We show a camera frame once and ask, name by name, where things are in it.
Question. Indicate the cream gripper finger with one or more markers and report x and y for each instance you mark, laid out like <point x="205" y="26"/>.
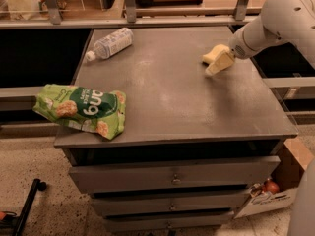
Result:
<point x="224" y="61"/>

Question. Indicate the yellow sponge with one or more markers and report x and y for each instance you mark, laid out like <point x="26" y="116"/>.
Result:
<point x="214" y="53"/>

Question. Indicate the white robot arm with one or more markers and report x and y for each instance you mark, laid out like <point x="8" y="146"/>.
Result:
<point x="279" y="22"/>

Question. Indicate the green rice chip bag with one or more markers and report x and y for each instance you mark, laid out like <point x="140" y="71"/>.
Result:
<point x="85" y="109"/>

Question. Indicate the grey drawer cabinet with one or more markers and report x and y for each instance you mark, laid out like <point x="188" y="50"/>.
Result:
<point x="174" y="112"/>

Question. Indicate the clear plastic water bottle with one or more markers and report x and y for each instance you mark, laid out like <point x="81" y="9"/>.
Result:
<point x="110" y="45"/>

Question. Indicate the top grey drawer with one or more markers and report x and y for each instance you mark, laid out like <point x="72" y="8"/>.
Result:
<point x="173" y="174"/>

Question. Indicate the grey drawer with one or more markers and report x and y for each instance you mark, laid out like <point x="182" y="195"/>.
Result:
<point x="169" y="202"/>
<point x="168" y="221"/>
<point x="173" y="174"/>

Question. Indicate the red item in box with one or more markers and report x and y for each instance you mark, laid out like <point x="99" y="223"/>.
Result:
<point x="271" y="186"/>

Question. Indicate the cardboard box on floor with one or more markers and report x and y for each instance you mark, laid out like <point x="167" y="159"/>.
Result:
<point x="295" y="158"/>

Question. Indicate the bottom grey drawer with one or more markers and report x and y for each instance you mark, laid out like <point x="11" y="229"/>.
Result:
<point x="168" y="221"/>

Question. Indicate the middle grey drawer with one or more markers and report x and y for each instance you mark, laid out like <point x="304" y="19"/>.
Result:
<point x="169" y="202"/>

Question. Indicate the black metal stand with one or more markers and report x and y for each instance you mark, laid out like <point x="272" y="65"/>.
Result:
<point x="37" y="185"/>

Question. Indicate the metal railing frame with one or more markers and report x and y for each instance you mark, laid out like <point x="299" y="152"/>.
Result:
<point x="79" y="14"/>

